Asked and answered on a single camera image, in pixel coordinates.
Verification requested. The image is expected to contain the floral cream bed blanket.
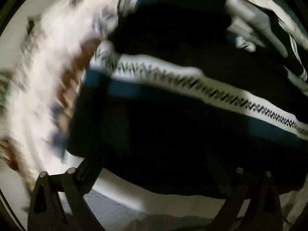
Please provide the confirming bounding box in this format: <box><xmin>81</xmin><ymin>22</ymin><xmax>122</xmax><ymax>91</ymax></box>
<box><xmin>1</xmin><ymin>0</ymin><xmax>120</xmax><ymax>190</ymax></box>

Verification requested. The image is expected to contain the black garment with patterned band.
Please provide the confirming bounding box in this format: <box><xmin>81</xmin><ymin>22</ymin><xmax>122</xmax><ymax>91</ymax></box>
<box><xmin>66</xmin><ymin>0</ymin><xmax>307</xmax><ymax>199</ymax></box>

